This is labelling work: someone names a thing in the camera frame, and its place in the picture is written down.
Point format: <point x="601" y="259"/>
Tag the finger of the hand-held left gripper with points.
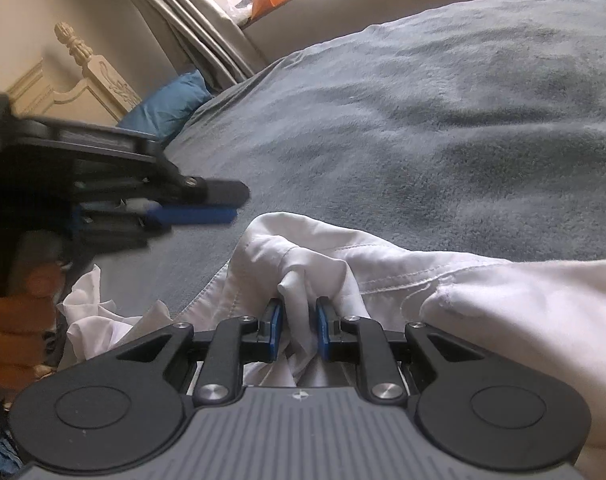
<point x="198" y="216"/>
<point x="218" y="192"/>

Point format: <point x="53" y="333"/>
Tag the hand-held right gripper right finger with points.
<point x="324" y="329"/>

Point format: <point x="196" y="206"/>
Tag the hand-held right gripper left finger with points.
<point x="275" y="329"/>

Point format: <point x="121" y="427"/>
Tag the white shirt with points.
<point x="508" y="310"/>

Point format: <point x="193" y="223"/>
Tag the person's left hand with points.
<point x="13" y="330"/>

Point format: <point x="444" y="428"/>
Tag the blue pillow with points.
<point x="168" y="105"/>

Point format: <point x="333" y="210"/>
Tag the cream carved headboard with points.
<point x="83" y="85"/>

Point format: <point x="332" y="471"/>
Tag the grey curtain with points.
<point x="198" y="25"/>

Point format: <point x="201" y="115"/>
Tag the white plastic bag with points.
<point x="239" y="2"/>

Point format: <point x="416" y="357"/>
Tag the grey bed blanket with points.
<point x="408" y="125"/>

